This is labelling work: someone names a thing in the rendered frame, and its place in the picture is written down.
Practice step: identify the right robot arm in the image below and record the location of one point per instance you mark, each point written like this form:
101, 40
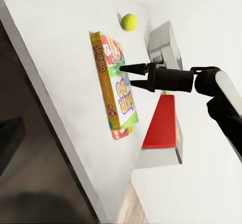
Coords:
210, 81

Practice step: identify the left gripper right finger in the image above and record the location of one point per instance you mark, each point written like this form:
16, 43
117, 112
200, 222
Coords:
234, 132

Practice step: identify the board game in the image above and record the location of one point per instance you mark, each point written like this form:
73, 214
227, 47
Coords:
116, 87

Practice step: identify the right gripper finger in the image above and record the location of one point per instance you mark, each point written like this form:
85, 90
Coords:
140, 83
141, 69

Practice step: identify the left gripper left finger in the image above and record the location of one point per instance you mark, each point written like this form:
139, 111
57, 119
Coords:
12, 132

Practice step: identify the tennis ball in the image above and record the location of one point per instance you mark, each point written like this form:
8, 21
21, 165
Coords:
129, 22

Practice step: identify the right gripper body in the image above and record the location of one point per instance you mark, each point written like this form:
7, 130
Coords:
162, 78

